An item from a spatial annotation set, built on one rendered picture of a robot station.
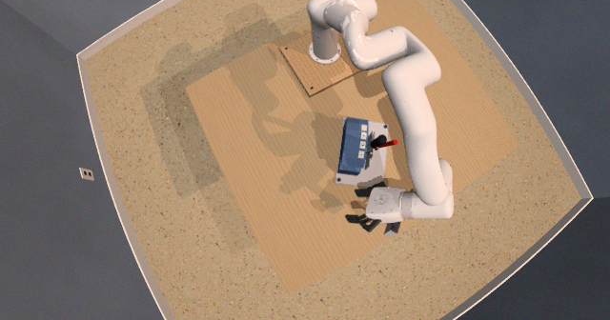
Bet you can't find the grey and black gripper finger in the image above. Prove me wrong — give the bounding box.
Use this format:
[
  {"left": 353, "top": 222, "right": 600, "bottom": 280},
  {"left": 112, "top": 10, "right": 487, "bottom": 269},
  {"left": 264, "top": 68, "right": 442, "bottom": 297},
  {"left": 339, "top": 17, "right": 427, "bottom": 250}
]
[
  {"left": 355, "top": 181, "right": 386, "bottom": 197},
  {"left": 345, "top": 213, "right": 381, "bottom": 232}
]

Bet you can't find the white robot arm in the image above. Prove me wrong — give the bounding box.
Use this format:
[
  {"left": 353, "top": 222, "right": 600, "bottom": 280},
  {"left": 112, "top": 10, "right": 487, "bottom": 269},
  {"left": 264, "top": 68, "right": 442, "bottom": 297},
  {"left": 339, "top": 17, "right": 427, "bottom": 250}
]
[{"left": 307, "top": 0, "right": 454, "bottom": 219}]

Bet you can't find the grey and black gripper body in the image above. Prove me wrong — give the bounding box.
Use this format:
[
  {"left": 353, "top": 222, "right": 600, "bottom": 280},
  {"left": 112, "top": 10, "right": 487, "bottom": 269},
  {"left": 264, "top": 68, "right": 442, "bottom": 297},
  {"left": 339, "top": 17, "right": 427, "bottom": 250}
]
[{"left": 365, "top": 187, "right": 406, "bottom": 224}]

